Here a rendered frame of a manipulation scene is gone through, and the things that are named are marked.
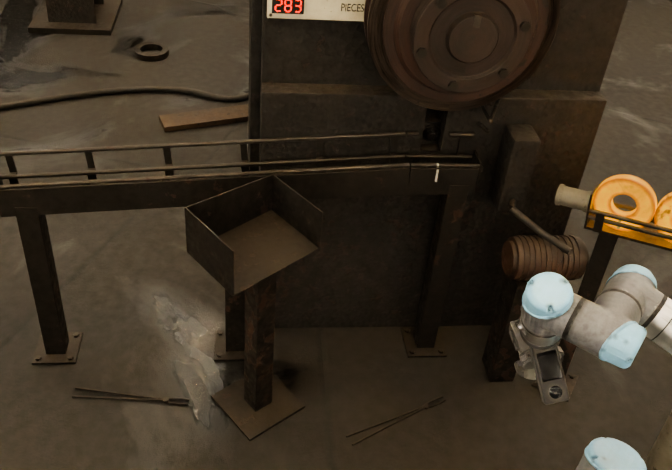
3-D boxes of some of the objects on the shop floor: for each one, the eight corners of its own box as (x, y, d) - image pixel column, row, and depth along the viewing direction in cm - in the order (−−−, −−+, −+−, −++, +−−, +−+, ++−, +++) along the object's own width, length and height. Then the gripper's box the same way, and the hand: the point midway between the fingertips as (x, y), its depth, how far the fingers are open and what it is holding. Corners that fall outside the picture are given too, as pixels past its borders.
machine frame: (239, 201, 306) (240, -331, 202) (495, 203, 319) (619, -295, 215) (238, 329, 248) (239, -326, 144) (551, 325, 261) (758, -277, 157)
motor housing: (471, 355, 246) (505, 225, 215) (535, 354, 249) (579, 226, 217) (481, 386, 236) (519, 254, 204) (548, 384, 239) (595, 254, 207)
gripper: (555, 296, 134) (544, 341, 152) (506, 309, 135) (501, 352, 152) (573, 339, 130) (560, 380, 148) (522, 352, 130) (515, 392, 148)
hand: (536, 377), depth 147 cm, fingers closed
